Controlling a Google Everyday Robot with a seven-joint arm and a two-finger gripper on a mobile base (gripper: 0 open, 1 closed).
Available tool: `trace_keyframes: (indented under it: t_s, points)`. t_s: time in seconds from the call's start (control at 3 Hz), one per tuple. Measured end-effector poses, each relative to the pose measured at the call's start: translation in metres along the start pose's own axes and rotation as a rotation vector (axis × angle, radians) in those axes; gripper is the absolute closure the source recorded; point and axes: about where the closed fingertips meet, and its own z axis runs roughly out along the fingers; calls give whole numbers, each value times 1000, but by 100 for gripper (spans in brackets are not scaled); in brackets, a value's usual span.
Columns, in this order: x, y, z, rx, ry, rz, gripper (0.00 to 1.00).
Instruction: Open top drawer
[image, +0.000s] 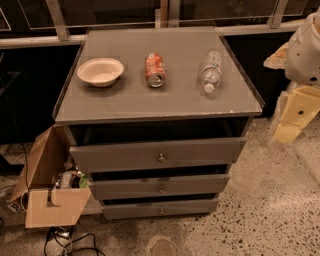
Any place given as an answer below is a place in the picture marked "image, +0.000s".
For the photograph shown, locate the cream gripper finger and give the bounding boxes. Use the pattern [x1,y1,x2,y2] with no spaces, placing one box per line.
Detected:
[273,123,301,143]

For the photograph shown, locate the items inside cardboard box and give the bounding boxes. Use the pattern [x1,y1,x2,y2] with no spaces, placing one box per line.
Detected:
[52,160,88,189]

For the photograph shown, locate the black floor cable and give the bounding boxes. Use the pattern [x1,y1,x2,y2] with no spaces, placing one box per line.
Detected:
[43,226,107,256]

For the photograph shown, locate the clear plastic water bottle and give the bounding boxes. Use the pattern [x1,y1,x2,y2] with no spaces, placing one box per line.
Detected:
[201,50,222,94]

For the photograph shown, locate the grey middle drawer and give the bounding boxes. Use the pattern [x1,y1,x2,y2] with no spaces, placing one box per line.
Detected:
[89,174,229,200]

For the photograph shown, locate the grey bottom drawer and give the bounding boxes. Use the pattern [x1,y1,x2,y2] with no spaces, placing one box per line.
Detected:
[102,198,218,220]

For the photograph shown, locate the grey drawer cabinet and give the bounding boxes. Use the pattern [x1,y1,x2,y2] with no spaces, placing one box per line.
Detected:
[55,27,263,210]

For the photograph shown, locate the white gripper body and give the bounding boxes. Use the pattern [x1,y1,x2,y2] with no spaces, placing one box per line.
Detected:
[280,85,320,129]

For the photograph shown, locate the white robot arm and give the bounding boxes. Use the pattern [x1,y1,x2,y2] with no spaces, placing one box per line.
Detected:
[263,8,320,143]

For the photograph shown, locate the grey drawer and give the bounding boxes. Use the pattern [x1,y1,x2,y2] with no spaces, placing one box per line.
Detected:
[102,198,218,220]
[89,174,229,200]
[70,137,246,173]

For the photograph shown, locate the open cardboard box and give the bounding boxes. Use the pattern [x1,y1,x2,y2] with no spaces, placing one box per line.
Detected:
[10,125,91,228]

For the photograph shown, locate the grey top drawer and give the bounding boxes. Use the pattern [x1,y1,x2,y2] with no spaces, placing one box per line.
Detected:
[70,137,246,173]

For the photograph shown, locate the orange soda can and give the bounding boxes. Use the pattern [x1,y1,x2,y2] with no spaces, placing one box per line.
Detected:
[145,53,166,88]

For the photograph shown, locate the metal window railing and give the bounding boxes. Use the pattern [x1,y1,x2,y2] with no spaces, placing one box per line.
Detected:
[0,0,320,50]

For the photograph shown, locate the white paper bowl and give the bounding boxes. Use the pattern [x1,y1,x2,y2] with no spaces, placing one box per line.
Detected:
[77,58,124,87]

